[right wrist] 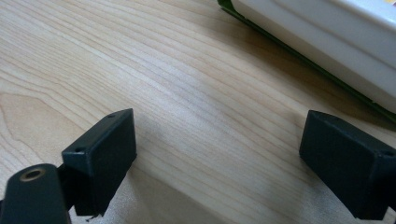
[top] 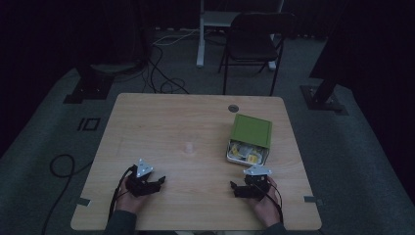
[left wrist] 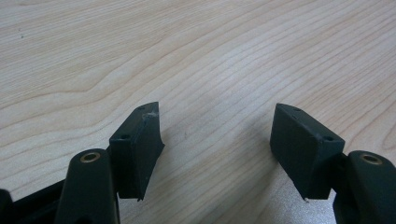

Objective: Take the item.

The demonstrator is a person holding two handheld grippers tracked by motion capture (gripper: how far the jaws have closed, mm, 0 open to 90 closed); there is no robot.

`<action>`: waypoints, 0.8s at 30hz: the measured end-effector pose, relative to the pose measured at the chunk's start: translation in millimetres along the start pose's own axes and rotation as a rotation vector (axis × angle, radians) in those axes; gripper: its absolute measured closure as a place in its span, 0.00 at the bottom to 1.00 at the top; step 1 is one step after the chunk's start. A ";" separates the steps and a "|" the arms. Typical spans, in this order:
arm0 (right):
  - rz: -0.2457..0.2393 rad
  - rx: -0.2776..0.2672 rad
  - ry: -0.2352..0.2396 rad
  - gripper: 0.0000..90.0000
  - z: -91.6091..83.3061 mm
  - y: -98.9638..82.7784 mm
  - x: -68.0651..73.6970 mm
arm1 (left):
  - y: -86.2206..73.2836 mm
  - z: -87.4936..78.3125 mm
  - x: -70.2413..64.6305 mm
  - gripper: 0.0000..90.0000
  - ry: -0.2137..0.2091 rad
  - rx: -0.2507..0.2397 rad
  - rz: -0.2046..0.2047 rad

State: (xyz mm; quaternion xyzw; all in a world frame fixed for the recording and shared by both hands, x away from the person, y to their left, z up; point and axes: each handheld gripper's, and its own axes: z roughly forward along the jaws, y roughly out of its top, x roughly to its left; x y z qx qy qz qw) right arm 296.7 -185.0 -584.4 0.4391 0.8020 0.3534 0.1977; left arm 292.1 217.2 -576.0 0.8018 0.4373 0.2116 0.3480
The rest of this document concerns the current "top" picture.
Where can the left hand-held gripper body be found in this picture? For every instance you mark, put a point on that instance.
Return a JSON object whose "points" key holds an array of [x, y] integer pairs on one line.
{"points": [[138, 186]]}

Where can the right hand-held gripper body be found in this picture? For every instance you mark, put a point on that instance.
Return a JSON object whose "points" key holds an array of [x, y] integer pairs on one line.
{"points": [[256, 186]]}

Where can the person's left hand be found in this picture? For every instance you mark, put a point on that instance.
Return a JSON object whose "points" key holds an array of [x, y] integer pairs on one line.
{"points": [[129, 200]]}

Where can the person's right hand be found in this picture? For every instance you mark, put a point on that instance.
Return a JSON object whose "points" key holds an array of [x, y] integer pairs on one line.
{"points": [[267, 209]]}

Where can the white tin box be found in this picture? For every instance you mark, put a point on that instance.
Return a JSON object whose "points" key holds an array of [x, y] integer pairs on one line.
{"points": [[230, 159]]}

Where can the pile of small packets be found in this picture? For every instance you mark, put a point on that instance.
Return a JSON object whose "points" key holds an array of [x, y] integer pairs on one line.
{"points": [[246, 152]]}

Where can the small clear plastic cup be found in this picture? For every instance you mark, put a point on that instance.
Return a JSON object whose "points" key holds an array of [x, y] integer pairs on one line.
{"points": [[189, 148]]}

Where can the green box lid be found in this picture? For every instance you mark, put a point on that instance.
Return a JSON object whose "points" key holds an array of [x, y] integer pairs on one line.
{"points": [[251, 130]]}

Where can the grey tape piece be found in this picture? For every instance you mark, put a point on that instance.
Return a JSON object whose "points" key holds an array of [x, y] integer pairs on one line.
{"points": [[311, 199]]}

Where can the grey table grommet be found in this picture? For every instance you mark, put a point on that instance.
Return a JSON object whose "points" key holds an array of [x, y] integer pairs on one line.
{"points": [[233, 108]]}

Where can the black stand base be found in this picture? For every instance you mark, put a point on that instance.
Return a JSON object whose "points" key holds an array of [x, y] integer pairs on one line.
{"points": [[89, 88], [321, 98]]}

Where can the black folding chair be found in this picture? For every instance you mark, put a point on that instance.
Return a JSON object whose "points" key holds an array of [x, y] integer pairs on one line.
{"points": [[251, 45]]}

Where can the white desk frame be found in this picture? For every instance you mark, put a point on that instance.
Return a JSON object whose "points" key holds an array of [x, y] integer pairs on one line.
{"points": [[208, 19]]}

